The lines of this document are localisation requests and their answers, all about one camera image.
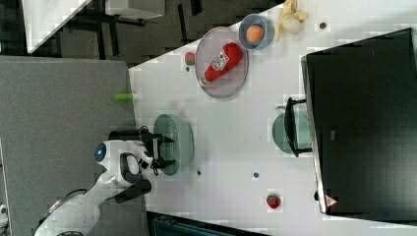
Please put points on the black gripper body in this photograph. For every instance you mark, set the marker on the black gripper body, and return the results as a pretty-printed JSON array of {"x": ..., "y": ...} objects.
[{"x": 150, "y": 141}]

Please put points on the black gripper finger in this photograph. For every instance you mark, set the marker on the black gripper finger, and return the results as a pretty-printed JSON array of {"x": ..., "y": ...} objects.
[
  {"x": 165, "y": 163},
  {"x": 164, "y": 139}
]

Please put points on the green oval strainer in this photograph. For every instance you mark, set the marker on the green oval strainer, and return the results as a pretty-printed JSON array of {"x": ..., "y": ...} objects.
[{"x": 181, "y": 151}]

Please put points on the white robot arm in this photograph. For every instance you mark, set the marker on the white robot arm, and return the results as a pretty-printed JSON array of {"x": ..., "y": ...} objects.
[{"x": 126, "y": 156}]

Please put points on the green marker pen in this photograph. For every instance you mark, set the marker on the green marker pen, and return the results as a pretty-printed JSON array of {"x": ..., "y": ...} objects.
[{"x": 121, "y": 97}]

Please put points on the small red green fruit toy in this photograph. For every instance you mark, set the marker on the small red green fruit toy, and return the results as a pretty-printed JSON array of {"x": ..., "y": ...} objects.
[{"x": 190, "y": 59}]

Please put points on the pink round plate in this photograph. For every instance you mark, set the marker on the pink round plate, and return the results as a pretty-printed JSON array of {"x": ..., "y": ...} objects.
[{"x": 208, "y": 47}]

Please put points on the red ketchup bottle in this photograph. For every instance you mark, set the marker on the red ketchup bottle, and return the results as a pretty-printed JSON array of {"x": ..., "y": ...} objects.
[{"x": 228, "y": 57}]

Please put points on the red strawberry toy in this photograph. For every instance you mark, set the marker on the red strawberry toy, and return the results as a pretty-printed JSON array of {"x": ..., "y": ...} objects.
[{"x": 273, "y": 201}]

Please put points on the orange fruit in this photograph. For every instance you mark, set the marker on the orange fruit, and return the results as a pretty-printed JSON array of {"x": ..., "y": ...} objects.
[{"x": 255, "y": 34}]

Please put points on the green round plate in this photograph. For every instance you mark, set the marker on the green round plate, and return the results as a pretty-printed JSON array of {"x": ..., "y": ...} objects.
[{"x": 302, "y": 131}]

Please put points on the blue bowl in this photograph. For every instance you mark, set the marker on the blue bowl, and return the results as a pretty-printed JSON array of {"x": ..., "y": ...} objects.
[{"x": 255, "y": 19}]

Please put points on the white table in background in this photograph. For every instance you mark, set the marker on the white table in background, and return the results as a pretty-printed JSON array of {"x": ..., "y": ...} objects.
[{"x": 42, "y": 18}]

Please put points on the peeled banana toy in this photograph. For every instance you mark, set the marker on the peeled banana toy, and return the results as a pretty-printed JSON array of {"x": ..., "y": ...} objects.
[{"x": 290, "y": 19}]

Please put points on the black oven appliance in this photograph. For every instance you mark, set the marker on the black oven appliance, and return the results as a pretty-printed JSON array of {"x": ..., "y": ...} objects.
[{"x": 361, "y": 100}]

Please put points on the black oven door handle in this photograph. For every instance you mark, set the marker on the black oven door handle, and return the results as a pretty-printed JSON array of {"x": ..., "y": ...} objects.
[{"x": 290, "y": 126}]

